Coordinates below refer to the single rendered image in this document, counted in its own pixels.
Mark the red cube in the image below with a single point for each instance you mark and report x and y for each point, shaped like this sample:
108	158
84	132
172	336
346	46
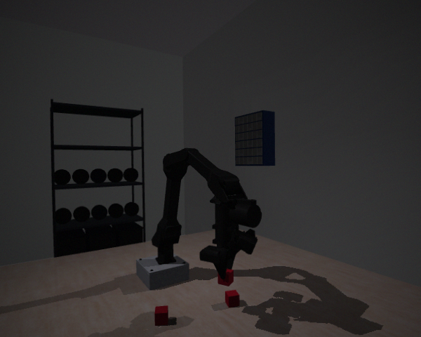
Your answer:
161	315
232	298
229	278

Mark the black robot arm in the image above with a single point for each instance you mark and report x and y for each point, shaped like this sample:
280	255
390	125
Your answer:
229	208

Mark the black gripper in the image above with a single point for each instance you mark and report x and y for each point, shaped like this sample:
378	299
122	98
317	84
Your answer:
221	255

